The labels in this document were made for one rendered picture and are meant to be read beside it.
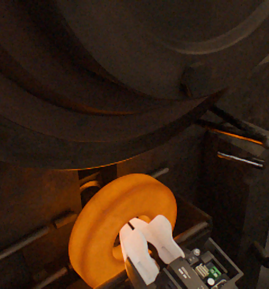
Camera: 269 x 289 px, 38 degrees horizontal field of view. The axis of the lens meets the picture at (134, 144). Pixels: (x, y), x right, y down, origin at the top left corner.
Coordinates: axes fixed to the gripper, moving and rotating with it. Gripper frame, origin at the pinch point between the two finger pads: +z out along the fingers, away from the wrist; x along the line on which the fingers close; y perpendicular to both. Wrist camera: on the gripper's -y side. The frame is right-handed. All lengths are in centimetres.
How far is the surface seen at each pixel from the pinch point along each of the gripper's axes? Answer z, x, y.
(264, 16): -2.8, -5.2, 30.2
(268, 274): -9, -71, -76
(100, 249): -1.1, 5.1, 1.0
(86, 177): 10.0, 0.0, -0.4
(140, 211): -0.2, -1.2, 3.2
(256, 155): -2.4, -20.3, 5.7
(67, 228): 5.5, 5.5, -3.0
